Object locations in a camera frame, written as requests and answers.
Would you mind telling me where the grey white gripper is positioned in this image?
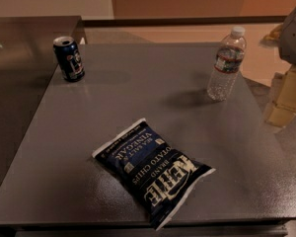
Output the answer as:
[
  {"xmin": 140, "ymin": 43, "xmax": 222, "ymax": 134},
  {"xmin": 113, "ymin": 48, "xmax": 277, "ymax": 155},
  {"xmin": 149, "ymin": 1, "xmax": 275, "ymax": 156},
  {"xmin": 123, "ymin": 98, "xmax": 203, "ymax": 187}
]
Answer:
[{"xmin": 263, "ymin": 7, "xmax": 296, "ymax": 127}]

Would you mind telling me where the clear plastic water bottle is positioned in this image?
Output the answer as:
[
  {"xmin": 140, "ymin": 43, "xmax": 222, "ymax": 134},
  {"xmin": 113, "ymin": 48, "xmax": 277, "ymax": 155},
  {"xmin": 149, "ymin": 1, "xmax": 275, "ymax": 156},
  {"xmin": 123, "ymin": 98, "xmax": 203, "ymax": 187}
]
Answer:
[{"xmin": 207, "ymin": 26, "xmax": 247, "ymax": 102}]

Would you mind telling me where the blue pepsi can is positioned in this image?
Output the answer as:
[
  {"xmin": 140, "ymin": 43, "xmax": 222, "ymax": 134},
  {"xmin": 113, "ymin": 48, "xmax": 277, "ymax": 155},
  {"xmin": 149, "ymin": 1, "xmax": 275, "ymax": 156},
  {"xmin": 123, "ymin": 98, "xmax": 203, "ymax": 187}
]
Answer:
[{"xmin": 53, "ymin": 37, "xmax": 85, "ymax": 82}]

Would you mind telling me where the dark blue chips bag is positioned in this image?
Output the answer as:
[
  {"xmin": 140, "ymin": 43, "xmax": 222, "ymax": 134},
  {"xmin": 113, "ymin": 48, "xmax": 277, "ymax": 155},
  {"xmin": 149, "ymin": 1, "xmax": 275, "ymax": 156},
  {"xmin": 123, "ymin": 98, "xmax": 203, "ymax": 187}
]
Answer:
[{"xmin": 92, "ymin": 118, "xmax": 214, "ymax": 230}]

